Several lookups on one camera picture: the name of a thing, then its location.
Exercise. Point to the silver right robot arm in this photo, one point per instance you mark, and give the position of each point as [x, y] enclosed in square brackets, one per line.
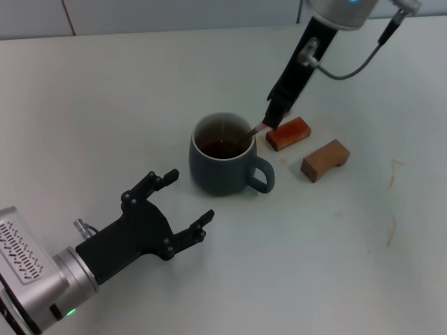
[342, 12]

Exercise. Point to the flat reddish wooden block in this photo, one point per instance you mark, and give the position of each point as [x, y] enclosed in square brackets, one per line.
[290, 134]

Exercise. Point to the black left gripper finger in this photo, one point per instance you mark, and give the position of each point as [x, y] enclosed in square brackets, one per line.
[145, 190]
[190, 235]

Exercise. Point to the arched light wooden block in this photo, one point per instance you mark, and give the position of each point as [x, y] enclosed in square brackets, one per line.
[323, 160]

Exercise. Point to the grey ceramic cup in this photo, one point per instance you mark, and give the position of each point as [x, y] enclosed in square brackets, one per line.
[220, 174]

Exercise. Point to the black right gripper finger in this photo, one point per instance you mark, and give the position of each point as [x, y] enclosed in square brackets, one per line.
[277, 111]

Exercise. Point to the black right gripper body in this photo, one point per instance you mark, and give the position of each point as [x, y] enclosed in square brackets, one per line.
[307, 76]

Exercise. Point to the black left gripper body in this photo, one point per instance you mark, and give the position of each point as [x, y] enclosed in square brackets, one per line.
[132, 234]

